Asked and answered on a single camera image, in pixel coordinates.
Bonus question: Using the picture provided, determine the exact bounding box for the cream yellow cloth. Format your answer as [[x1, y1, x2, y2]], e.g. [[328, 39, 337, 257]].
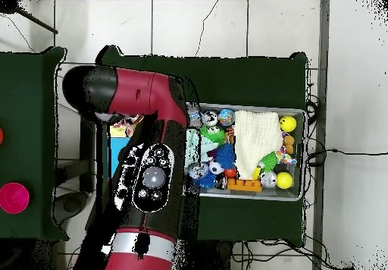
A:
[[233, 108, 284, 180]]

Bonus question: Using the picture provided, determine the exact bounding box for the colourful polka dot cloth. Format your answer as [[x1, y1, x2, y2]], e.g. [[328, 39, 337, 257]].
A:
[[111, 115, 146, 139]]

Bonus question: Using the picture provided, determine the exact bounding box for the wooden box with three holes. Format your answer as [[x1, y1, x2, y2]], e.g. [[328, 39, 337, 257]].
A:
[[108, 124, 134, 183]]

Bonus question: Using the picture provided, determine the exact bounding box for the clear mesh bin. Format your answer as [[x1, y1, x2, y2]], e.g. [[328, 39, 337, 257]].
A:
[[184, 102, 306, 202]]

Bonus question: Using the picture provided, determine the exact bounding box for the green fuzzy toy with eyes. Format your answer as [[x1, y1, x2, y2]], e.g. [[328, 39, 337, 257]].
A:
[[199, 126, 227, 146]]

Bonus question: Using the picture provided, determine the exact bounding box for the silver can with open top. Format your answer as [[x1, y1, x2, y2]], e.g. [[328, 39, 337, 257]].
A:
[[202, 110, 220, 128]]

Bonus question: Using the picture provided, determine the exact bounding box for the small soccer ball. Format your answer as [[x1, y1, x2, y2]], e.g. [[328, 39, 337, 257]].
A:
[[208, 160, 225, 176]]

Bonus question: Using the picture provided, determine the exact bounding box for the blue spiky ball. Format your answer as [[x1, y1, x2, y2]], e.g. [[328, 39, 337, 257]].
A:
[[195, 174, 218, 190], [216, 143, 237, 170]]

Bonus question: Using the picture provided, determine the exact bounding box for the globe print ball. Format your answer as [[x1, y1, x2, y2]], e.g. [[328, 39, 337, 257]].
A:
[[218, 108, 236, 126]]

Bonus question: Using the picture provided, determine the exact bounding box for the small red ball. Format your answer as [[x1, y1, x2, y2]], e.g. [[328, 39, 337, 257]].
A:
[[224, 166, 239, 180]]

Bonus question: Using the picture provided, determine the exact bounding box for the orange toy brick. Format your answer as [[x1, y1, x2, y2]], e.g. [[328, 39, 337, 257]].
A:
[[227, 177, 263, 193]]

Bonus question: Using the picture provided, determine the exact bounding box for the green spiky ball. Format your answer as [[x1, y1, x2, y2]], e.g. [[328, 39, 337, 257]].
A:
[[261, 152, 280, 173]]

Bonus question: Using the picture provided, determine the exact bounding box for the orange plush toy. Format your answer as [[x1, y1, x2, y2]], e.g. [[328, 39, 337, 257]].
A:
[[282, 133, 296, 155]]

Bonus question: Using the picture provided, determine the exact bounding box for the yellow smiley ball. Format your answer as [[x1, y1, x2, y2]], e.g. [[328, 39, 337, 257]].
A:
[[278, 115, 298, 133]]

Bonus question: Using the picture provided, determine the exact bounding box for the plain yellow ball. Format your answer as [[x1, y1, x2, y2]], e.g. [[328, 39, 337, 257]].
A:
[[275, 171, 294, 190]]

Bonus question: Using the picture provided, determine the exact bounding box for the side table with green cloth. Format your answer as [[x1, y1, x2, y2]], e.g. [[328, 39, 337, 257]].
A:
[[0, 46, 67, 242]]

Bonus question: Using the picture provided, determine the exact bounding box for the pink disc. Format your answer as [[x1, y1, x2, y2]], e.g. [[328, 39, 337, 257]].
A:
[[0, 182, 31, 215]]

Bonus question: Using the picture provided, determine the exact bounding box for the black tripod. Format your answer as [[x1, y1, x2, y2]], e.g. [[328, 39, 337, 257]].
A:
[[0, 0, 60, 36]]

